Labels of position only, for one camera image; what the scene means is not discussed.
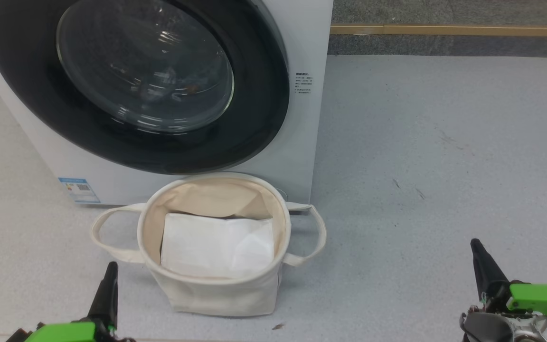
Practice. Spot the cream canvas laundry basket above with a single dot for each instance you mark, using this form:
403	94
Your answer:
216	297

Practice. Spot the white front-load washing machine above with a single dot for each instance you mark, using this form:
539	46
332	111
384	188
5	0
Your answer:
302	142

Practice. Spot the white cloth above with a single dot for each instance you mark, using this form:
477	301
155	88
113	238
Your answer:
207	247

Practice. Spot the blue energy label sticker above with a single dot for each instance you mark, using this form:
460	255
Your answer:
80	190

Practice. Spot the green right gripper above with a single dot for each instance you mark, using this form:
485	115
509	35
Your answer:
534	304

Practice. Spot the small black text label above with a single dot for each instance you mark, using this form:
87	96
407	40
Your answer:
303	83

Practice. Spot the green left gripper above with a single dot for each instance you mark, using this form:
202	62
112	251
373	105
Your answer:
60	333

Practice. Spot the grey washing machine door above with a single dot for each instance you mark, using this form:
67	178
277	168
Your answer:
254	118

